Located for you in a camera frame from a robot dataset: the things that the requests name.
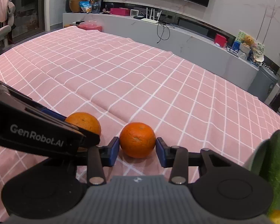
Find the orange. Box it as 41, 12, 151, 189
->
64, 112, 102, 153
119, 122, 156, 159

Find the green cucumber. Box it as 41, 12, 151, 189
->
259, 130, 280, 214

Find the blue snack bag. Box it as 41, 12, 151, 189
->
79, 1, 92, 14

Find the pink plastic basket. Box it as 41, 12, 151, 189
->
78, 21, 102, 32

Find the green colander bowl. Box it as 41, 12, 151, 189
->
242, 139, 269, 180

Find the golden round vase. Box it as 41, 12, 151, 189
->
69, 0, 87, 13

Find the red box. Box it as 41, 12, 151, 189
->
214, 33, 228, 48

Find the pink chair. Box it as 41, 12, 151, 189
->
0, 0, 15, 47

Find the pink checkered tablecloth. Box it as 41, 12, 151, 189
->
0, 26, 280, 223

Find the yellow-green pear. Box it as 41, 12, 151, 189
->
268, 210, 280, 224

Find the grey tv console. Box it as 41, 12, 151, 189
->
62, 0, 280, 99

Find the teddy bear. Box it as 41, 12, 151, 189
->
242, 34, 254, 46

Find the grey trash bin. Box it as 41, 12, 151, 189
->
248, 65, 278, 102

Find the white wifi router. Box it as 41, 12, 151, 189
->
141, 8, 162, 24

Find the black hanging cable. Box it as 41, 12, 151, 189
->
156, 22, 175, 44

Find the pink box on console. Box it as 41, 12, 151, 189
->
110, 8, 130, 16

